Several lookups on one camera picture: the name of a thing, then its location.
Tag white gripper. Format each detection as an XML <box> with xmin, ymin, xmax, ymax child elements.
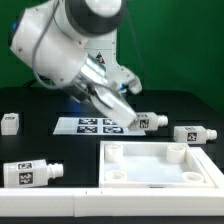
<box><xmin>90</xmin><ymin>85</ymin><xmax>136</xmax><ymax>128</ymax></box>

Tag paper sheet with tags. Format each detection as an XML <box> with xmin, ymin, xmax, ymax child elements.
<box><xmin>53</xmin><ymin>117</ymin><xmax>145</xmax><ymax>136</ymax></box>

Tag white square tabletop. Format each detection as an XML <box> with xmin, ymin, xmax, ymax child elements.
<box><xmin>99</xmin><ymin>141</ymin><xmax>215</xmax><ymax>188</ymax></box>

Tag black cables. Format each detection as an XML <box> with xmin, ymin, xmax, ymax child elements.
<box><xmin>22</xmin><ymin>78</ymin><xmax>48</xmax><ymax>88</ymax></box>

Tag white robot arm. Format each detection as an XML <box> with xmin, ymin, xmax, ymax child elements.
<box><xmin>9</xmin><ymin>0</ymin><xmax>142</xmax><ymax>130</ymax></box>

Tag grey arm hose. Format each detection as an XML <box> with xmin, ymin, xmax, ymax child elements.
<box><xmin>31</xmin><ymin>0</ymin><xmax>64</xmax><ymax>90</ymax></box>

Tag white L-shaped obstacle wall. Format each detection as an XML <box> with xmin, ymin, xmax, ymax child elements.
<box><xmin>0</xmin><ymin>147</ymin><xmax>224</xmax><ymax>217</ymax></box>

